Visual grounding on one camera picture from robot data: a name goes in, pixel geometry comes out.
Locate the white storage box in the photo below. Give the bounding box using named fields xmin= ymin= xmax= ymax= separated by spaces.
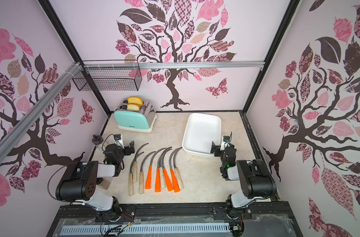
xmin=182 ymin=113 xmax=222 ymax=158

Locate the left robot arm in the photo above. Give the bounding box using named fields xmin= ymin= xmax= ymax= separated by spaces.
xmin=51 ymin=141 xmax=135 ymax=222

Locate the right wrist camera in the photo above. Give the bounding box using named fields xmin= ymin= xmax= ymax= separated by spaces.
xmin=221 ymin=135 xmax=231 ymax=150

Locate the mint green toaster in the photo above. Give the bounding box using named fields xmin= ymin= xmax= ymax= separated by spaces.
xmin=113 ymin=99 xmax=157 ymax=133

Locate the small jar with black lid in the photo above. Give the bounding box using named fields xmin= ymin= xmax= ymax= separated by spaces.
xmin=92 ymin=135 xmax=104 ymax=146

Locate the pale bread slice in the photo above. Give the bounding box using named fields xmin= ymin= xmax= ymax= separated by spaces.
xmin=127 ymin=103 xmax=141 ymax=111

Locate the aluminium rail back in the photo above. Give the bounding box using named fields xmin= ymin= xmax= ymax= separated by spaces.
xmin=83 ymin=61 xmax=265 ymax=70

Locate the aluminium rail left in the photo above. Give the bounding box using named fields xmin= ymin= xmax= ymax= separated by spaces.
xmin=0 ymin=62 xmax=82 ymax=164

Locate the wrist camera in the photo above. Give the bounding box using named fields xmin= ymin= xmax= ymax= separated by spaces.
xmin=221 ymin=135 xmax=231 ymax=150
xmin=113 ymin=134 xmax=124 ymax=149

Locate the white cable duct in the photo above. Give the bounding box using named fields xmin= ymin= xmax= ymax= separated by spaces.
xmin=58 ymin=223 xmax=230 ymax=237

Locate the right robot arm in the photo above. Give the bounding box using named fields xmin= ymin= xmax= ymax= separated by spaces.
xmin=210 ymin=142 xmax=277 ymax=219

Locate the yellow bread slice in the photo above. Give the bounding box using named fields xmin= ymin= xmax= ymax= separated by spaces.
xmin=127 ymin=96 xmax=144 ymax=105

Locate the black wire basket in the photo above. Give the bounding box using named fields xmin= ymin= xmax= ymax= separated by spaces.
xmin=72 ymin=59 xmax=143 ymax=91

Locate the aluminium rail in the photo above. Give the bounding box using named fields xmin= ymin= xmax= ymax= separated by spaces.
xmin=83 ymin=61 xmax=265 ymax=70
xmin=0 ymin=62 xmax=82 ymax=164

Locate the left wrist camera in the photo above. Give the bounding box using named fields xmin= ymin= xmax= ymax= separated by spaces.
xmin=113 ymin=134 xmax=124 ymax=149

